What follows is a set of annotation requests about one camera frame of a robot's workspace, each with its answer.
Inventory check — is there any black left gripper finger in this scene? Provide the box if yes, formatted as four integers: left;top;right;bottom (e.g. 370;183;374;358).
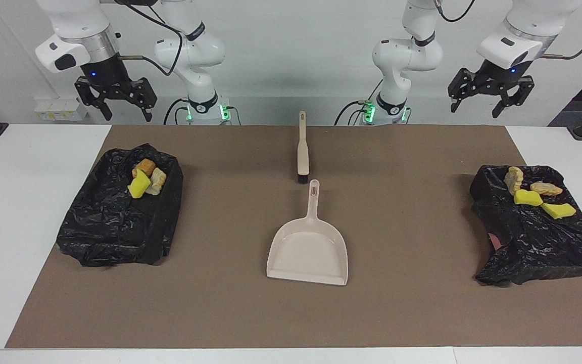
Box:
448;68;481;113
492;76;535;119

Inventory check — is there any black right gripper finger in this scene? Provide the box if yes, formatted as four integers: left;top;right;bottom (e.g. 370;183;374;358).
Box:
74;77;113;121
124;77;158;122

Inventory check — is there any brown toy bread roll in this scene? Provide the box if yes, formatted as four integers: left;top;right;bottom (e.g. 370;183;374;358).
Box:
132;159;156;177

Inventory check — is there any striped toy croissant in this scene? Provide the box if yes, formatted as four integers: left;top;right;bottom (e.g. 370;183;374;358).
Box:
504;166;524;195
144;168;167;196

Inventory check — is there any yellow and green sponge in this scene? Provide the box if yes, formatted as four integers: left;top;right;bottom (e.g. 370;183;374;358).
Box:
127;169;151;199

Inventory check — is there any pale bread chunk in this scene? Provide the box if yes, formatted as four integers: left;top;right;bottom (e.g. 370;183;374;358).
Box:
530;181;563;197

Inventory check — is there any yellow sponge piece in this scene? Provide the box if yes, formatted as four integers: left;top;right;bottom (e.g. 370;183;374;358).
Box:
513;189;544;207
541;202;577;220

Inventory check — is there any beige hand brush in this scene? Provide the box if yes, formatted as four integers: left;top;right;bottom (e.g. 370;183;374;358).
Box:
297;111;310;184

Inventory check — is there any beige plastic dustpan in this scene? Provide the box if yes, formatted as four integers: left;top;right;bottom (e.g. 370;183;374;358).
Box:
266;179;349;286

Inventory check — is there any black trash bag bin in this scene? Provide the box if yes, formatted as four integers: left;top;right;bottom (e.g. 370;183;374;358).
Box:
56;144;184;267

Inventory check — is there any black bag over pink bin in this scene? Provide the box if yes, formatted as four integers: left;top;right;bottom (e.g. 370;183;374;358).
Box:
469;165;582;287

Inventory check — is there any brown table mat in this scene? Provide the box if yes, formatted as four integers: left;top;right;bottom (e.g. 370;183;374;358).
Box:
6;125;582;348

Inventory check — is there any black base power cable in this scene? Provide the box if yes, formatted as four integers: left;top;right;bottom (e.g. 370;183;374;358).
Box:
334;100;373;125
164;99;191;125

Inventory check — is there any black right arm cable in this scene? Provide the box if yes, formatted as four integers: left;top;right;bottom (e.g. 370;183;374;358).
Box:
114;0;184;77

